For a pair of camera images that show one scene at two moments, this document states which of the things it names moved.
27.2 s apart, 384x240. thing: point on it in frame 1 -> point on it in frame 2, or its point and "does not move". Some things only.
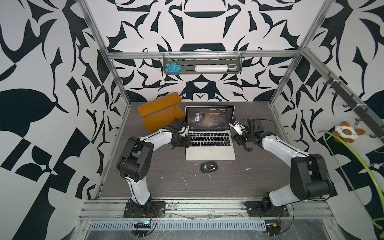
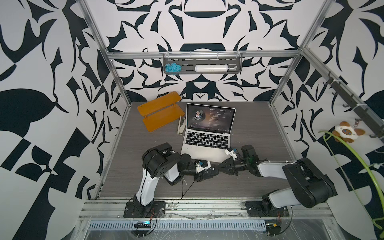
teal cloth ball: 173,68 does not move
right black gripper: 235,137 -> 226,166
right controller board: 273,229 does not move
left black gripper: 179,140 -> 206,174
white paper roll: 211,68 does not move
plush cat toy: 346,132 does not move
